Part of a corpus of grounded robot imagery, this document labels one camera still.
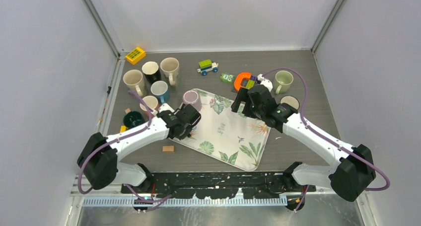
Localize white mug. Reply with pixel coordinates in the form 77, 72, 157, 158
280, 95, 300, 110

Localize light green mug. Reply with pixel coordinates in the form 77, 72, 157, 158
273, 71, 294, 94

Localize pink mug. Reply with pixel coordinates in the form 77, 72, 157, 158
140, 95, 160, 116

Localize light blue mug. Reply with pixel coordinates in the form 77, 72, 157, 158
150, 80, 170, 104

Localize sea pattern beige mug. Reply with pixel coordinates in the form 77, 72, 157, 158
160, 57, 181, 86

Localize teal mug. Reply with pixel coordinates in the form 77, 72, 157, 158
123, 111, 145, 129

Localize black mug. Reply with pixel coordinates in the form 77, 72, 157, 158
141, 61, 161, 84

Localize tall beige mug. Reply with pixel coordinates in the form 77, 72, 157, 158
123, 70, 148, 97

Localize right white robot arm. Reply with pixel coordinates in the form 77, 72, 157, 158
231, 84, 376, 202

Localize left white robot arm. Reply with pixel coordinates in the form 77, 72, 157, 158
76, 104, 201, 194

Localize lilac mug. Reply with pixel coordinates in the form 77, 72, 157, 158
182, 90, 202, 112

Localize orange arch brick assembly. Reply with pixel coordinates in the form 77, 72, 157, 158
234, 72, 260, 92

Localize green owl brick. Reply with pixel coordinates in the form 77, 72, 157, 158
220, 73, 235, 83

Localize leaf patterned metal tray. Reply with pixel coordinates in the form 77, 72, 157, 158
178, 88, 270, 171

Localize toy brick car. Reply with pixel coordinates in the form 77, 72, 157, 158
197, 59, 218, 76

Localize small yellow brick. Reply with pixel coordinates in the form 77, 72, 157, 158
120, 125, 128, 133

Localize yellow toy block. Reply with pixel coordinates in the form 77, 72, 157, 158
125, 47, 146, 65

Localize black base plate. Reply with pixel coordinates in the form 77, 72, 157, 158
133, 171, 304, 199

